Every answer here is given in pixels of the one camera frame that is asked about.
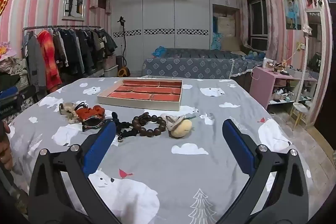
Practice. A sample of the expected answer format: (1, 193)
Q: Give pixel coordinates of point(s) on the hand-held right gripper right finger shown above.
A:
(237, 145)

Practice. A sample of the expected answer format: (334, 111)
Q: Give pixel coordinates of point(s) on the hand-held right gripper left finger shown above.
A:
(99, 140)

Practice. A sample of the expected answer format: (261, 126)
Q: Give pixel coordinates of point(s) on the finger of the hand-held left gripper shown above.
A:
(25, 96)

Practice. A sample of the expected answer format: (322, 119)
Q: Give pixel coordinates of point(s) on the beige headband hoop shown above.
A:
(92, 124)

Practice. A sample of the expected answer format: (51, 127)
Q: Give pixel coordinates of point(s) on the orange scrunchie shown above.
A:
(95, 110)

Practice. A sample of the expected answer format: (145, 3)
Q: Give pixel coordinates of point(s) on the black hair clip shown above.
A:
(80, 106)

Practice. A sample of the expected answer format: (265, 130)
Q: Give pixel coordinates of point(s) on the beige furry scrunchie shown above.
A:
(69, 113)

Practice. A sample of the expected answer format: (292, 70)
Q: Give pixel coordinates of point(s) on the yellow plush hair clip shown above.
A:
(181, 128)

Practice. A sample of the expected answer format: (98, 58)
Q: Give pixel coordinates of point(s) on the beige tray with red lining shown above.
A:
(139, 88)

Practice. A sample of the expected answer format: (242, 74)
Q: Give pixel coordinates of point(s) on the person's left hand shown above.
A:
(5, 158)

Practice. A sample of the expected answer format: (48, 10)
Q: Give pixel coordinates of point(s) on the pile of clothes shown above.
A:
(10, 74)

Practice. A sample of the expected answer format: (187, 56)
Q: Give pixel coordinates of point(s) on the row of hanging clothes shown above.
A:
(65, 48)

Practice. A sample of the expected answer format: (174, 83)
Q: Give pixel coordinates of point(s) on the pink shelf unit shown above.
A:
(262, 82)

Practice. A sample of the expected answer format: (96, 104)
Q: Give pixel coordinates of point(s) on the grey storage box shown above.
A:
(111, 71)

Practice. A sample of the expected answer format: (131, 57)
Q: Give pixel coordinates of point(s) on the garment steamer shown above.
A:
(123, 71)

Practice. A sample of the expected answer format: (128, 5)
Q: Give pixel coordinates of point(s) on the white round stool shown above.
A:
(299, 107)

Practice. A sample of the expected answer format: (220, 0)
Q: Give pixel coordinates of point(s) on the grey polar bear blanket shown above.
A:
(168, 174)

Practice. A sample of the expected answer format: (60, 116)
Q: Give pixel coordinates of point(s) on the pink storage box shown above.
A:
(109, 61)

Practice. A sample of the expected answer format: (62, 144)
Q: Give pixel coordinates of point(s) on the metal clothes rack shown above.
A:
(65, 27)

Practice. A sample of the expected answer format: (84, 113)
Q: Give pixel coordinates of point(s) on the white hair dryer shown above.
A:
(265, 62)

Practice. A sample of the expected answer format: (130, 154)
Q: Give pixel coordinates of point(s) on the blue cloth bundle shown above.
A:
(254, 55)

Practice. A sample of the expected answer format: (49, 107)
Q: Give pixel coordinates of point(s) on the bed with blue patterned cover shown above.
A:
(189, 65)

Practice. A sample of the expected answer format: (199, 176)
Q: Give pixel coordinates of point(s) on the blue plastic bag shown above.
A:
(159, 52)

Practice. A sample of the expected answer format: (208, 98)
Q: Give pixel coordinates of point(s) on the blue hanging cloth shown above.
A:
(216, 35)

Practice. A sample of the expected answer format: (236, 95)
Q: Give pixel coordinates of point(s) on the window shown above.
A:
(258, 22)

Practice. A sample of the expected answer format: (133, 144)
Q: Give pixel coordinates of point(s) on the dark door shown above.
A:
(329, 56)

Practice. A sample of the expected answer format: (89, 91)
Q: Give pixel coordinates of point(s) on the pink patterned curtain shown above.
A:
(244, 16)
(275, 16)

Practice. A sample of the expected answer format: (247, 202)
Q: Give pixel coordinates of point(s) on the white standing mirror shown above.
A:
(313, 37)

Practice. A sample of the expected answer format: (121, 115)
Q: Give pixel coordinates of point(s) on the white wardrobe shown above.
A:
(157, 11)

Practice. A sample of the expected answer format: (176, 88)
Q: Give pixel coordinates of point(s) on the wall socket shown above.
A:
(302, 45)

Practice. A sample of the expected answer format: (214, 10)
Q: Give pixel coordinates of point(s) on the couple wall poster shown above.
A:
(292, 11)

